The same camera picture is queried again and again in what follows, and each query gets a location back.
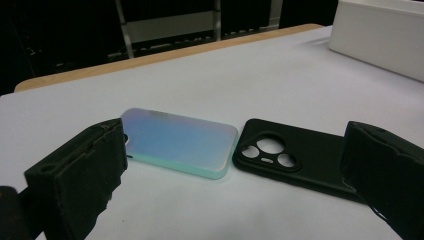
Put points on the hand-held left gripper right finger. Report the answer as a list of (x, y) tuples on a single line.
[(386, 173)]

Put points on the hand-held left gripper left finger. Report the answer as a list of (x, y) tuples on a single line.
[(73, 180)]

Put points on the black phone case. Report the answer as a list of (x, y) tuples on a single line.
[(316, 160)]

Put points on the iridescent blue phone case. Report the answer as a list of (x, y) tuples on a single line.
[(180, 143)]

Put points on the translucent white plastic container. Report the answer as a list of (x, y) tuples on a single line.
[(376, 40)]

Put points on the white metal stand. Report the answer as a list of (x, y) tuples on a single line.
[(166, 28)]

